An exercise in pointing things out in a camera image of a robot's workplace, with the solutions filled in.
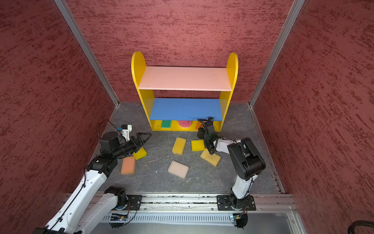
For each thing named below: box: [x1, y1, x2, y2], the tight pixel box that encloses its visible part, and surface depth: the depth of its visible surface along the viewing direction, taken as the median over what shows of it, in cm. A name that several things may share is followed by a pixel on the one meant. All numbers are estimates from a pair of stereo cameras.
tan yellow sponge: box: [200, 148, 222, 167], surface depth 91 cm
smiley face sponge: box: [178, 120, 192, 129], surface depth 105 cm
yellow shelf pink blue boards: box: [130, 51, 239, 133], surface depth 82 cm
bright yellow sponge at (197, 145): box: [190, 139, 206, 152], surface depth 96 cm
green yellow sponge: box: [161, 119, 172, 129], surface depth 105 cm
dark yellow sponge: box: [171, 136, 187, 156], surface depth 97 cm
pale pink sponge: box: [167, 160, 189, 179], surface depth 87 cm
